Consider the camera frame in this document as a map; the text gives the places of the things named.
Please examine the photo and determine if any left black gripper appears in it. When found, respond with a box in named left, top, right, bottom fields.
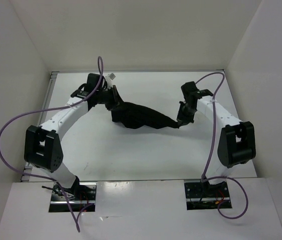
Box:
left=96, top=85, right=128, bottom=111

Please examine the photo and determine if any black skirt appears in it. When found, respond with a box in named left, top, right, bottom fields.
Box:
left=111, top=102, right=179, bottom=129

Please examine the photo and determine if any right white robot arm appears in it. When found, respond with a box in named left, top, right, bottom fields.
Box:
left=177, top=81, right=256, bottom=197

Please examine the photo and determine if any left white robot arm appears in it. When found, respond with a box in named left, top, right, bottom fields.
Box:
left=24, top=73, right=119, bottom=200

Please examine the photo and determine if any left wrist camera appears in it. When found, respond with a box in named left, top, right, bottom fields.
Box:
left=105, top=73, right=116, bottom=90

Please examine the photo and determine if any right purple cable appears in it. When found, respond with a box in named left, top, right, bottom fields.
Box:
left=195, top=72, right=249, bottom=220

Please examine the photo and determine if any purple cable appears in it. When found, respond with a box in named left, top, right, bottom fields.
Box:
left=195, top=72, right=249, bottom=220
left=0, top=56, right=105, bottom=232

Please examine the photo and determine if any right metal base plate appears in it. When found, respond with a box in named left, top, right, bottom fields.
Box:
left=184, top=179, right=232, bottom=211

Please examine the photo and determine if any metal base plate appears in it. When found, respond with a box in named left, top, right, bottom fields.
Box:
left=49, top=182, right=97, bottom=213
left=184, top=179, right=232, bottom=211

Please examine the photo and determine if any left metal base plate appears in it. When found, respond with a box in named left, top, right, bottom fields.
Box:
left=49, top=182, right=97, bottom=213

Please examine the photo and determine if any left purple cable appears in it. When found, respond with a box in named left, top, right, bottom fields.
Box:
left=0, top=56, right=105, bottom=232

